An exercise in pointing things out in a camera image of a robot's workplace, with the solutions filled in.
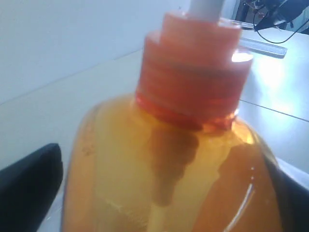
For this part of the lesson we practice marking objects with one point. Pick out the orange dish soap pump bottle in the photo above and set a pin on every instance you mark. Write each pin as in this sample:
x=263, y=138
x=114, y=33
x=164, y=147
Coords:
x=173, y=156

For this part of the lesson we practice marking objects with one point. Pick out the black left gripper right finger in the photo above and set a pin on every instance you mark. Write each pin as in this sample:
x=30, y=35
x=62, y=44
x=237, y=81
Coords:
x=291, y=186

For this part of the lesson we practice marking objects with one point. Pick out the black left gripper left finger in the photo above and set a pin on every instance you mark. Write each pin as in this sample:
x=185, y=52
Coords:
x=28, y=188

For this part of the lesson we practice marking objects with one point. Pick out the background desk clutter with cables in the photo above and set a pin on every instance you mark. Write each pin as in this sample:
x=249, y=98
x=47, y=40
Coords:
x=274, y=14

